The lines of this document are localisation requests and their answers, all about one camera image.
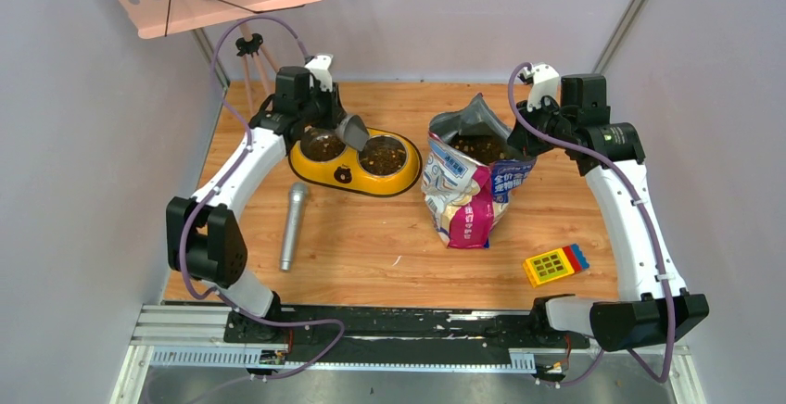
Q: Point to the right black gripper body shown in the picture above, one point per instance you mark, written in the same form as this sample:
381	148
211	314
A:
547	119

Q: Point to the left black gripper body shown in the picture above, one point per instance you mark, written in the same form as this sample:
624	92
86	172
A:
331	115

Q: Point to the silver metal scoop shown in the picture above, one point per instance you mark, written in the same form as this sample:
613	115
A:
352	131

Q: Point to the yellow double pet bowl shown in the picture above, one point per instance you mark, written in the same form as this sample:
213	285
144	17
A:
389	165

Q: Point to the cat food bag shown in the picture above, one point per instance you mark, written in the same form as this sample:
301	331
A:
470	174

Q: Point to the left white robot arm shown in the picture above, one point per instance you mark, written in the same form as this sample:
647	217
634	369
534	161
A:
204	240

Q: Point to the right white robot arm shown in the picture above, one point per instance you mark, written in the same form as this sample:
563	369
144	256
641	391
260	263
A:
654	305

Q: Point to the silver toy microphone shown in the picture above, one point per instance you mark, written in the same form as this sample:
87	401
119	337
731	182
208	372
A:
297	201

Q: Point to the yellow toy block calculator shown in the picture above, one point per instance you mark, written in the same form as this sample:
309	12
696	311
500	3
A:
554	265

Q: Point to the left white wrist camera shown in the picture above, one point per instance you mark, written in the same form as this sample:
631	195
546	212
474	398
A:
319	66

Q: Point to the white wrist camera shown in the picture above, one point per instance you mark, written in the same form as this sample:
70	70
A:
543	80
319	66

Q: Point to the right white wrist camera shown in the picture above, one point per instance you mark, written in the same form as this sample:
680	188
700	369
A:
543	80

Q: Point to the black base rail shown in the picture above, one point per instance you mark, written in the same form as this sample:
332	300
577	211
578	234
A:
308	329

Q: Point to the grey slotted cable duct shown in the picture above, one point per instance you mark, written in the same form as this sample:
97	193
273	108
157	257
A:
359	356

